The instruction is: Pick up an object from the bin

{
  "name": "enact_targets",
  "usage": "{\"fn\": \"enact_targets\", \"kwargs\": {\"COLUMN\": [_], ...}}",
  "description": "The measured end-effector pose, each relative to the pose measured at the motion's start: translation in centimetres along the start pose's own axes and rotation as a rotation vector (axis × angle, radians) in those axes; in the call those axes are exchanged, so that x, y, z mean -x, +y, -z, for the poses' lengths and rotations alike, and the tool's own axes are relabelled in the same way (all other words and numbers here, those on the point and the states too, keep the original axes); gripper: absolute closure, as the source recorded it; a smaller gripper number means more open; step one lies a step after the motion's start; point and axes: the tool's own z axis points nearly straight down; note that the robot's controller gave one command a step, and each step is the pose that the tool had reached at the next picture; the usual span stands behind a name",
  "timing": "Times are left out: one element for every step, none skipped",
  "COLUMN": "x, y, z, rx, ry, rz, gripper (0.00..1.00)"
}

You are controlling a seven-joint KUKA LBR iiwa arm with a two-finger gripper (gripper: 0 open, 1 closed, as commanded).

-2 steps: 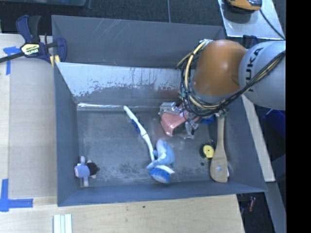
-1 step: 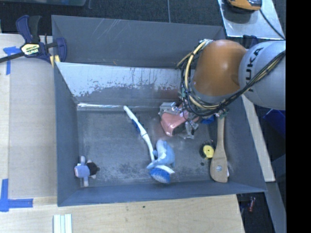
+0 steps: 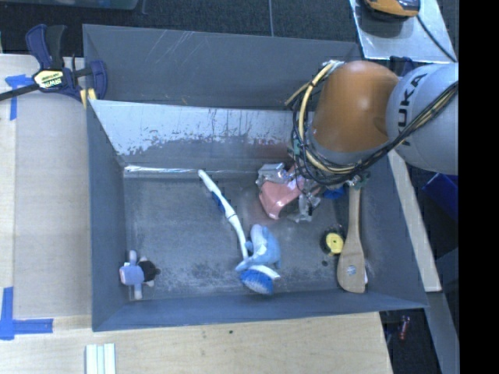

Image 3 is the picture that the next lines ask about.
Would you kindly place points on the blue ball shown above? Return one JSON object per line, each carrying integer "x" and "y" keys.
{"x": 333, "y": 193}

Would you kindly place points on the yellow and black tape measure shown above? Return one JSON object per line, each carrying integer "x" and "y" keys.
{"x": 333, "y": 242}

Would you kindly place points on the light blue toy animal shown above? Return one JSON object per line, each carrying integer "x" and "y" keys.
{"x": 267, "y": 245}

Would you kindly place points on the white and blue dish brush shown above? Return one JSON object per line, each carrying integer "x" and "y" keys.
{"x": 234, "y": 218}

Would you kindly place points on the wooden spatula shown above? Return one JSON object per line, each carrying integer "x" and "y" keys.
{"x": 352, "y": 255}

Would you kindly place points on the grey metal bin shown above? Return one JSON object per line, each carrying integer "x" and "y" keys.
{"x": 183, "y": 224}

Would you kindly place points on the blue toy animal dark head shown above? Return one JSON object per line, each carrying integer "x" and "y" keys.
{"x": 134, "y": 274}

